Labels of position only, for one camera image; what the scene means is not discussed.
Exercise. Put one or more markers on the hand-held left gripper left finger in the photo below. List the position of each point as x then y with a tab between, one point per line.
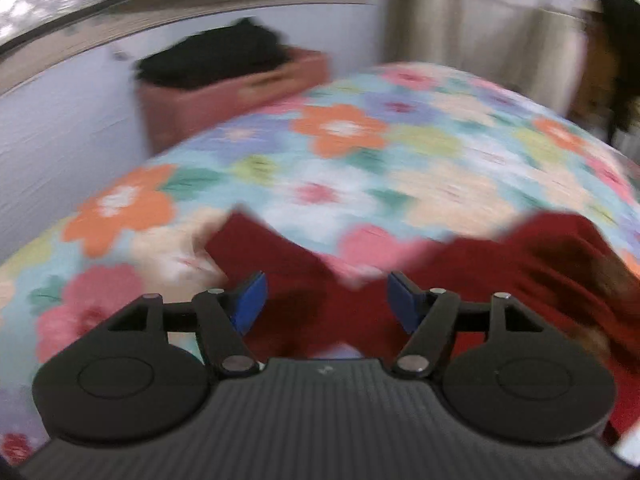
250	301

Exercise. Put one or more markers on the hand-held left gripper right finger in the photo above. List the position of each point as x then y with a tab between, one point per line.
403	305

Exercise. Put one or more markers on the red garment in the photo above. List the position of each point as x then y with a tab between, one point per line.
500	280

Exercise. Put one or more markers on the black folded clothes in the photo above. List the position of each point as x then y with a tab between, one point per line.
215	57

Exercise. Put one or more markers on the floral bed sheet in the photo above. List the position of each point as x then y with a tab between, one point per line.
380	160

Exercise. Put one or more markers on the pink storage basket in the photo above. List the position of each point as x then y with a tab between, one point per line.
235	95

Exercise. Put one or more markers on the beige curtain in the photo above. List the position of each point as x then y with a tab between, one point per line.
480	25

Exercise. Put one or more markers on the dark hanging garment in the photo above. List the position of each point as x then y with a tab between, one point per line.
617	55

